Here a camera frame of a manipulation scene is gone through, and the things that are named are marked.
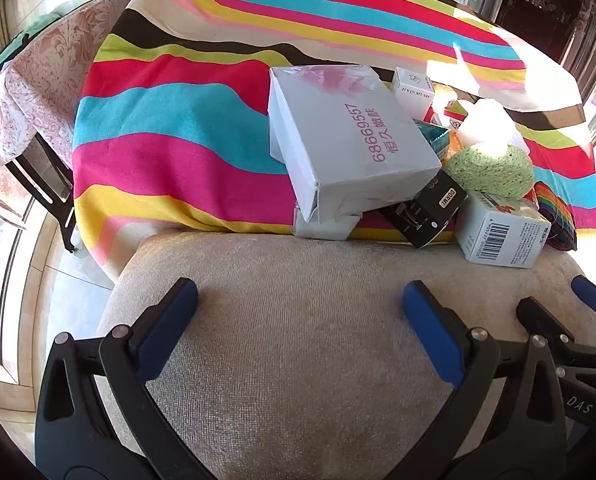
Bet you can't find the teal box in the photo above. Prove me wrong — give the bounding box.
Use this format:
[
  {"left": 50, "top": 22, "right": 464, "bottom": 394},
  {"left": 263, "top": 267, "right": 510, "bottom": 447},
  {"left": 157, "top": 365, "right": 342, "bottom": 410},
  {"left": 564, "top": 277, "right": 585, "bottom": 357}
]
[{"left": 412, "top": 119, "right": 452, "bottom": 162}]

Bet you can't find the dark wooden cabinet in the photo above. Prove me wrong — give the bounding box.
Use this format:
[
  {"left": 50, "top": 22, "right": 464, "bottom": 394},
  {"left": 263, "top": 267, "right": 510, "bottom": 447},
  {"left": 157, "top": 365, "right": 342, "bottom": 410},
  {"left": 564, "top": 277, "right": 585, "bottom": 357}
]
[{"left": 498, "top": 0, "right": 587, "bottom": 61}]

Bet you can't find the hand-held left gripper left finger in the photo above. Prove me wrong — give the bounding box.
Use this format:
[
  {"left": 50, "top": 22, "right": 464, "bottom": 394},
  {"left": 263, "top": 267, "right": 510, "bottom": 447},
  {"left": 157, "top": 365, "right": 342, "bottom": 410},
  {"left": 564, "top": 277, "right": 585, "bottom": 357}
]
[{"left": 35, "top": 277, "right": 213, "bottom": 480}]

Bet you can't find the small white box with emblem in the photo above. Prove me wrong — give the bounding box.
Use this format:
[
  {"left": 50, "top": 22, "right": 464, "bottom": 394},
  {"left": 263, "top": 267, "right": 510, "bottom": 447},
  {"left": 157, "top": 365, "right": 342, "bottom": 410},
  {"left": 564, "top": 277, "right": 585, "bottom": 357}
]
[{"left": 391, "top": 67, "right": 435, "bottom": 122}]

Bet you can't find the black box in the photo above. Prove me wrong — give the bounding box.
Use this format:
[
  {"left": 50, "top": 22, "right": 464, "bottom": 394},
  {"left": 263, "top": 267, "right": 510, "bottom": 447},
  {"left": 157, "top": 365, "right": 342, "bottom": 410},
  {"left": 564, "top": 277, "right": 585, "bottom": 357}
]
[{"left": 379, "top": 169, "right": 467, "bottom": 250}]

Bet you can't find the green crocheted tissue cover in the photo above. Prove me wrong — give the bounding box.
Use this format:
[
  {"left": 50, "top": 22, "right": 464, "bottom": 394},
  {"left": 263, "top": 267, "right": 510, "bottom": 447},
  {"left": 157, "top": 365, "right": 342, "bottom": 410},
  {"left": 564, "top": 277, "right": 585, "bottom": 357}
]
[{"left": 444, "top": 99, "right": 535, "bottom": 202}]

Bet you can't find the large white box pink print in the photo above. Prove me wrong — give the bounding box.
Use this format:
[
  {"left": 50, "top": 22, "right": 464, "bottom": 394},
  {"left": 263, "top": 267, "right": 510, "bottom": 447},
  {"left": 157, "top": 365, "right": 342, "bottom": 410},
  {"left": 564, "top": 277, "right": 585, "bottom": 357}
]
[{"left": 268, "top": 64, "right": 443, "bottom": 223}]

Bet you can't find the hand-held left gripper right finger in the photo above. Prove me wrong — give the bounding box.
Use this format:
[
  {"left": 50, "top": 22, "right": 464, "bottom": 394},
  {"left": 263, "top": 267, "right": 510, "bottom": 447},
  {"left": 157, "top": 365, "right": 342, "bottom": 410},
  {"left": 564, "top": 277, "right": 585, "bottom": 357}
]
[{"left": 388, "top": 280, "right": 569, "bottom": 480}]

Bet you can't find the table with pink floral cloth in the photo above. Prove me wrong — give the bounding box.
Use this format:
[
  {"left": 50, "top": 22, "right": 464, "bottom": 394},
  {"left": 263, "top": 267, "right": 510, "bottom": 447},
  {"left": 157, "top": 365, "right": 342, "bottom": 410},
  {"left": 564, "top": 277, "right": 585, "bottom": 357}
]
[{"left": 0, "top": 0, "right": 134, "bottom": 221}]

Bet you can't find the rainbow striped pouch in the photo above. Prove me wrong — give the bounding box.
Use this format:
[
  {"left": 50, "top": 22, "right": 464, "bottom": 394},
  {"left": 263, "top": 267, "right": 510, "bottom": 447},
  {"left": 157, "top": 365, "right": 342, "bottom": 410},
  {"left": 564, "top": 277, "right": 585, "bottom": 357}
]
[{"left": 533, "top": 180, "right": 577, "bottom": 254}]

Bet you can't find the plain white rectangular box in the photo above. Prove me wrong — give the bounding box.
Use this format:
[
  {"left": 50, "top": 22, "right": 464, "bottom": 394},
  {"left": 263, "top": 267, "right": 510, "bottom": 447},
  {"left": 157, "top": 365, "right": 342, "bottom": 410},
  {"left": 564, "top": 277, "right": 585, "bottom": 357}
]
[{"left": 293, "top": 200, "right": 362, "bottom": 239}]

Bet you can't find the green cloth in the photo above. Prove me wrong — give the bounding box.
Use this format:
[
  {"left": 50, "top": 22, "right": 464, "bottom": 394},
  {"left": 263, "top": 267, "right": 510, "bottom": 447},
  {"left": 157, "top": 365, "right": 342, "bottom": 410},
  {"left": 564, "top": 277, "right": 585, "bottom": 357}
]
[{"left": 0, "top": 12, "right": 62, "bottom": 84}]

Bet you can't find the beige sofa cushion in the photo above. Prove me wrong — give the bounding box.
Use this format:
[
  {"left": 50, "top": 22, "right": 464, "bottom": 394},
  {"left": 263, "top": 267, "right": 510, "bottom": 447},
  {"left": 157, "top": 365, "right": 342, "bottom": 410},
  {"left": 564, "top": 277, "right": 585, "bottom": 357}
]
[{"left": 95, "top": 230, "right": 596, "bottom": 480}]

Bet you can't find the rainbow striped blanket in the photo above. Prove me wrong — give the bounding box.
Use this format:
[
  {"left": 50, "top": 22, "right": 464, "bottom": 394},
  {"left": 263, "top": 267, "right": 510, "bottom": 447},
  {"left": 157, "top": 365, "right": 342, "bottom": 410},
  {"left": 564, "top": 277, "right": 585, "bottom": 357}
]
[{"left": 72, "top": 0, "right": 596, "bottom": 281}]

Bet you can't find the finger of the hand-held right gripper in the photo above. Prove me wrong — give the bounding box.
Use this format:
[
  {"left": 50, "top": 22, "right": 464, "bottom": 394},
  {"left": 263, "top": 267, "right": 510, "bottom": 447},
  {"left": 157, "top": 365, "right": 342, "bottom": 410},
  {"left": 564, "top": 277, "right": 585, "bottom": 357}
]
[
  {"left": 571, "top": 275, "right": 596, "bottom": 318},
  {"left": 517, "top": 297, "right": 586, "bottom": 361}
]

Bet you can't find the dark wooden chair frame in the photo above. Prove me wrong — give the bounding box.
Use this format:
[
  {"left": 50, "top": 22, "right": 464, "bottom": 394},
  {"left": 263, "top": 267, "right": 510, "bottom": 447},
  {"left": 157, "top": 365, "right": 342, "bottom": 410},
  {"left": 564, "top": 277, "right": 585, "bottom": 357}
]
[{"left": 5, "top": 132, "right": 79, "bottom": 254}]

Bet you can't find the white box with barcode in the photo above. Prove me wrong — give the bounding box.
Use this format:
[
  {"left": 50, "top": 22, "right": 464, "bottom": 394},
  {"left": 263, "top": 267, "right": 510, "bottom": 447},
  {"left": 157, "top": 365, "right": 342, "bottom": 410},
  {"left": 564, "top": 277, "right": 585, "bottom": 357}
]
[{"left": 454, "top": 191, "right": 552, "bottom": 269}]

